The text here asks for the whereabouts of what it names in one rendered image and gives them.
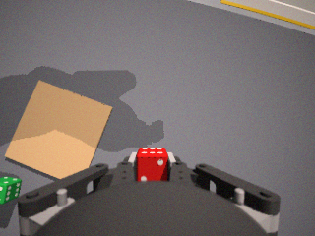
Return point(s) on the green die with white pips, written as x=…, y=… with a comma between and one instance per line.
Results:
x=9, y=189

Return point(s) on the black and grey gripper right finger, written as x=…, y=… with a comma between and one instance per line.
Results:
x=261, y=204

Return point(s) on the red die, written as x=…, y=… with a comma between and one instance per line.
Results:
x=152, y=163

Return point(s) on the tan flat mat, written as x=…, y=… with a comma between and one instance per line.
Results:
x=59, y=131

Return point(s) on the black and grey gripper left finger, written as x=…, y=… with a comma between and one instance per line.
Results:
x=39, y=205

